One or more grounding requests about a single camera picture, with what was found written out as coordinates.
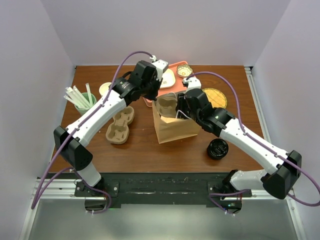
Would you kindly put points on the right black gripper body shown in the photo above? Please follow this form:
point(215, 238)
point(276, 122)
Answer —
point(184, 110)

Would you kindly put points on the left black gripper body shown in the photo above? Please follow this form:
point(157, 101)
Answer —
point(151, 89)

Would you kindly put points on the cardboard cup carrier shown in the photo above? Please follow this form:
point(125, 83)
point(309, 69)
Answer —
point(166, 106)
point(118, 131)

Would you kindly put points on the brown paper bag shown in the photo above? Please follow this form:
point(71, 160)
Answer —
point(171, 129)

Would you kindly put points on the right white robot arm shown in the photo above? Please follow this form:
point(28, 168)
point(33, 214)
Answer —
point(280, 169)

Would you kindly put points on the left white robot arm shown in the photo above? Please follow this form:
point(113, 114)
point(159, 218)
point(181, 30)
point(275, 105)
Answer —
point(71, 142)

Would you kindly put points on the cream square plate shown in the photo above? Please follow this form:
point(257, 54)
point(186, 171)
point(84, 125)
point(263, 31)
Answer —
point(168, 79)

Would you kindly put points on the pink serving tray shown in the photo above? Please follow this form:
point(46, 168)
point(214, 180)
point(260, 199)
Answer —
point(178, 86)

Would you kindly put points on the round woven yellow coaster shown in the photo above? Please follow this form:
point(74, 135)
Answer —
point(216, 97)

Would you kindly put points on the small floral bowl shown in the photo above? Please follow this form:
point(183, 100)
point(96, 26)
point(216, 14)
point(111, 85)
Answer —
point(184, 70)

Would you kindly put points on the stack of paper cups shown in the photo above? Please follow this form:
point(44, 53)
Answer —
point(104, 88)

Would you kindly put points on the stack of black lids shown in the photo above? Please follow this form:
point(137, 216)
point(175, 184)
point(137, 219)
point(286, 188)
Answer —
point(217, 149)

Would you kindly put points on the green straw holder cup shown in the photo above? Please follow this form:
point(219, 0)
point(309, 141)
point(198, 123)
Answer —
point(90, 101)

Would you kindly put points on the wrapped white straw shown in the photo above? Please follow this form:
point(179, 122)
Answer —
point(70, 93)
point(74, 101)
point(81, 96)

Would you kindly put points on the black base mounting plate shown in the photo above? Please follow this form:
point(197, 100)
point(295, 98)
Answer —
point(158, 188)

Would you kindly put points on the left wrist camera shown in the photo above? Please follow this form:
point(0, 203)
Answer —
point(160, 65)

